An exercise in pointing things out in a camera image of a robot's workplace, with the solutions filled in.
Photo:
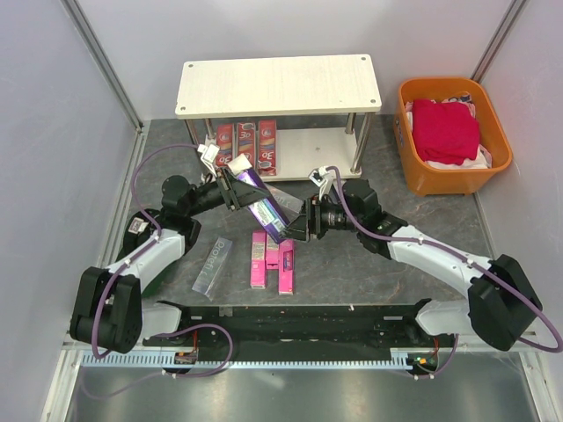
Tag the red 3D toothpaste box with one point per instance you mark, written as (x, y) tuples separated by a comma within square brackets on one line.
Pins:
[(267, 148)]

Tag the clear Protefix box near shelf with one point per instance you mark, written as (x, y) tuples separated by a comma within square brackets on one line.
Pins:
[(288, 203)]

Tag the silver backed toothpaste box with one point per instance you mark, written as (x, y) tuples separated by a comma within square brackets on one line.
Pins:
[(246, 141)]

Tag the pink box left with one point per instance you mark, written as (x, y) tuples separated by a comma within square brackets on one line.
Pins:
[(258, 277)]

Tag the clear Protefix box front left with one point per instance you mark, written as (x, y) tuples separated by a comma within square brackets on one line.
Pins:
[(208, 278)]

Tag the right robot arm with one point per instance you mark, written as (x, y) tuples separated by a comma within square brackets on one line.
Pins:
[(498, 305)]

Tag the pink box middle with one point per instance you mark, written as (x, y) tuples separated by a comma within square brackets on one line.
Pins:
[(271, 254)]

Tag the pink box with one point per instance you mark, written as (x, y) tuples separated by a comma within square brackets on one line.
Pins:
[(286, 267), (271, 254), (258, 277)]

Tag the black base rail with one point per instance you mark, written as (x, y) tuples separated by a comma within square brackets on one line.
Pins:
[(381, 327)]

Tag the slotted cable duct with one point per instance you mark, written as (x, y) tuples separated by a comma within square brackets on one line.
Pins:
[(180, 360)]

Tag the pink box right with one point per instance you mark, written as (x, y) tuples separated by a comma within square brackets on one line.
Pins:
[(286, 267)]

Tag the purple toothpaste box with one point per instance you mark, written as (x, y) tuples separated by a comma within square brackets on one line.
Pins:
[(266, 211)]

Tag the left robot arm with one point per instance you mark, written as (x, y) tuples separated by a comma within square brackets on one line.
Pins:
[(107, 314)]

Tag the white two-tier shelf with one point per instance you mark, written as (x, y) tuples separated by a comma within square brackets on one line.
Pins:
[(290, 86)]

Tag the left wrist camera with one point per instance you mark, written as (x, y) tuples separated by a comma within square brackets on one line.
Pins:
[(208, 153)]

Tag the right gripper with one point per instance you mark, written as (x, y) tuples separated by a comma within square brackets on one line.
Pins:
[(309, 221)]

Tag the orange plastic basket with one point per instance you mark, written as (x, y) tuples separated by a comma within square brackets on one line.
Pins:
[(423, 179)]

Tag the silver red toothpaste box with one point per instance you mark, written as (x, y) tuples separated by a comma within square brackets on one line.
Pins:
[(225, 142)]

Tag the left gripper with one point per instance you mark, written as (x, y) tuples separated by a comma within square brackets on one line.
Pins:
[(236, 192)]

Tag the red folded cloth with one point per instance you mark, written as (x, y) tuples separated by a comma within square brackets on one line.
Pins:
[(445, 133)]

